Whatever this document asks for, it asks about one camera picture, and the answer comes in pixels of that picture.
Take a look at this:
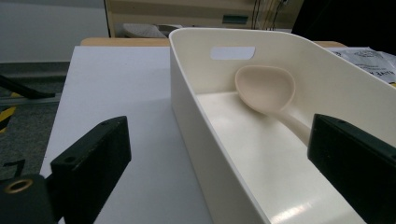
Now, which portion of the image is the aluminium floor rail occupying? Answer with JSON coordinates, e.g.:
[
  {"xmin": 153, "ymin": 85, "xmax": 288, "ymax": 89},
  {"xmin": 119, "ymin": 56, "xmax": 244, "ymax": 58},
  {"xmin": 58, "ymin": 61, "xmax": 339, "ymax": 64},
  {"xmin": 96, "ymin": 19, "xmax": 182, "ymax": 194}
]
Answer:
[{"xmin": 0, "ymin": 93, "xmax": 63, "ymax": 107}]

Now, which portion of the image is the dark curtain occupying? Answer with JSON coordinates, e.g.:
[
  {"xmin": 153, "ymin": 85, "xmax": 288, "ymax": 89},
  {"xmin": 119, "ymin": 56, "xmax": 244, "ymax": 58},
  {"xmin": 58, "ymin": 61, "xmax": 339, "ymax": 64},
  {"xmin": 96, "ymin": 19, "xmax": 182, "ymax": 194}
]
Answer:
[{"xmin": 291, "ymin": 0, "xmax": 396, "ymax": 56}]

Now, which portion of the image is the hanging cable bundle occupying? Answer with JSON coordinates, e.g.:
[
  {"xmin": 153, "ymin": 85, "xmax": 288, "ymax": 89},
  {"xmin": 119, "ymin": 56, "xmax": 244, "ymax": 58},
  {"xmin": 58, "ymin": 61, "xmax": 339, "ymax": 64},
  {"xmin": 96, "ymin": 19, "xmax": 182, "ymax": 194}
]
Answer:
[{"xmin": 251, "ymin": 0, "xmax": 289, "ymax": 31}]

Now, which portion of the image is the clear printed plastic bag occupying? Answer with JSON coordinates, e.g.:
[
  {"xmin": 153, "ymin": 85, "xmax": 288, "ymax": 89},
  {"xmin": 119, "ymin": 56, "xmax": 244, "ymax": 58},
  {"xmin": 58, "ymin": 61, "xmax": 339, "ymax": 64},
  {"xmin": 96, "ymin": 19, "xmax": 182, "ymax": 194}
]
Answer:
[{"xmin": 326, "ymin": 46, "xmax": 396, "ymax": 88}]

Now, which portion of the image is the black metal stand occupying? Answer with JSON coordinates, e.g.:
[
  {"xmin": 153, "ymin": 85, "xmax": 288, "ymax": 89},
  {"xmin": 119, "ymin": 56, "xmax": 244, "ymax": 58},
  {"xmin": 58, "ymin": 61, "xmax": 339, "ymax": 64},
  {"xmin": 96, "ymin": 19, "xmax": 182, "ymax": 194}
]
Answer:
[{"xmin": 0, "ymin": 74, "xmax": 57, "ymax": 101}]

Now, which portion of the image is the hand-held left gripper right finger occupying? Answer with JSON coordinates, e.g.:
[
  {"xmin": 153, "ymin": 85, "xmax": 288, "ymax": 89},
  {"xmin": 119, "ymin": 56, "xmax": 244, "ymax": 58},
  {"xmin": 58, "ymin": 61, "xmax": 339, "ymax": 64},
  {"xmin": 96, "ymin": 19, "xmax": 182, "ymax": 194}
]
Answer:
[{"xmin": 307, "ymin": 113, "xmax": 396, "ymax": 224}]

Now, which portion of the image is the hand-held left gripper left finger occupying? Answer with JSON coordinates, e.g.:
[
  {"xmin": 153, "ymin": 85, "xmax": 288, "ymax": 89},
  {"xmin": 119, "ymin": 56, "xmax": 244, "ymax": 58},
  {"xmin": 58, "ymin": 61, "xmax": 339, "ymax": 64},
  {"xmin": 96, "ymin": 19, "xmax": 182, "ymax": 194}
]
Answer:
[{"xmin": 46, "ymin": 116, "xmax": 132, "ymax": 224}]

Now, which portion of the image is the dark desk drawer handle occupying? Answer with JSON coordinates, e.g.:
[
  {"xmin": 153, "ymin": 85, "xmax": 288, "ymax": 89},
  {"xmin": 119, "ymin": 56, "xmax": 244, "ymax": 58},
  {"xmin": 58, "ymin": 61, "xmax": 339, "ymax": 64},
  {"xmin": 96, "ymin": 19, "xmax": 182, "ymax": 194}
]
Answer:
[{"xmin": 221, "ymin": 14, "xmax": 249, "ymax": 25}]

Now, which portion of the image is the wooden board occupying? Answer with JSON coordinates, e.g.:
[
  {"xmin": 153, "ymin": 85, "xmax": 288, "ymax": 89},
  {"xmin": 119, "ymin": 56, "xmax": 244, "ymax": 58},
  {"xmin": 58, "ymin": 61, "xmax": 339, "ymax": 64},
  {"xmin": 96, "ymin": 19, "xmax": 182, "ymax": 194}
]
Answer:
[{"xmin": 79, "ymin": 36, "xmax": 347, "ymax": 49}]

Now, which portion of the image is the white cabinet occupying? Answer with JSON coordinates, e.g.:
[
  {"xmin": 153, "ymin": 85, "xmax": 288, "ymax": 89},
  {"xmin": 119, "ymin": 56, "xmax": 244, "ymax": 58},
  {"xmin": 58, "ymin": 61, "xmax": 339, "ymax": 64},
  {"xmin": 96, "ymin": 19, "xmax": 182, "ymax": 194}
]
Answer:
[{"xmin": 0, "ymin": 0, "xmax": 110, "ymax": 63}]

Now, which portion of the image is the white plastic bin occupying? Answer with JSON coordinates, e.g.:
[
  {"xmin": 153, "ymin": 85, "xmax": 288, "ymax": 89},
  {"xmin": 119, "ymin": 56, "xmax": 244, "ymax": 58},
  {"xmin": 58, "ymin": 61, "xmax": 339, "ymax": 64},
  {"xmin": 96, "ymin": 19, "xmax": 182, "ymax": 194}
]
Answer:
[{"xmin": 168, "ymin": 27, "xmax": 396, "ymax": 224}]

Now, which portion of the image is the beige plastic spoon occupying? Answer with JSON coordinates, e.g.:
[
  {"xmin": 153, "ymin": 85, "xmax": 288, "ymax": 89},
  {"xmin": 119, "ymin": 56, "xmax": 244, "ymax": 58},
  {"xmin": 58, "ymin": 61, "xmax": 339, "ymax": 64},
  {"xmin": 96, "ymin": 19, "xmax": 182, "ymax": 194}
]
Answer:
[{"xmin": 234, "ymin": 64, "xmax": 312, "ymax": 147}]

